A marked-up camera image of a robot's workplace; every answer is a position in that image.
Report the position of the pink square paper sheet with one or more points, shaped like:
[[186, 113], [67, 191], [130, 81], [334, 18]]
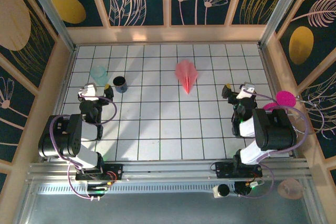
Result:
[[186, 74]]

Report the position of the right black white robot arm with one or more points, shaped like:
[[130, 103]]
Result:
[[275, 129]]

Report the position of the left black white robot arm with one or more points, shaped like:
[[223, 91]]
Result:
[[65, 140]]

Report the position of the dark blue mug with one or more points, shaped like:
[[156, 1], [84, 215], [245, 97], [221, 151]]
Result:
[[120, 85]]

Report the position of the clear teal plastic cup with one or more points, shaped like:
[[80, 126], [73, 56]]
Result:
[[99, 74]]

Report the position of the magenta felt disc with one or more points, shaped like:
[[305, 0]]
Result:
[[269, 106], [286, 98]]

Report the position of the small white black webcam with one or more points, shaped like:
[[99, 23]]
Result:
[[223, 190]]

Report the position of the translucent pink round disc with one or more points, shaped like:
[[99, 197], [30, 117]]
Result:
[[290, 188]]

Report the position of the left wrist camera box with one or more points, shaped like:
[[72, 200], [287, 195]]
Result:
[[87, 91]]

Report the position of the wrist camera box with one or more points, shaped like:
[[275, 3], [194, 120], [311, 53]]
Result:
[[246, 89], [87, 91]]

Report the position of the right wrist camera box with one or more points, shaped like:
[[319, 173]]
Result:
[[246, 89]]

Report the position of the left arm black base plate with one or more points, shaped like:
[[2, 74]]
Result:
[[118, 169]]

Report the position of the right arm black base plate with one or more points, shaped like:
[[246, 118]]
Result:
[[223, 171]]

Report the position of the aluminium frame post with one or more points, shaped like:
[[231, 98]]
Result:
[[281, 11], [50, 11]]

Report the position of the aluminium mounting rail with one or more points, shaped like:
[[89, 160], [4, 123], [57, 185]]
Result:
[[170, 171]]

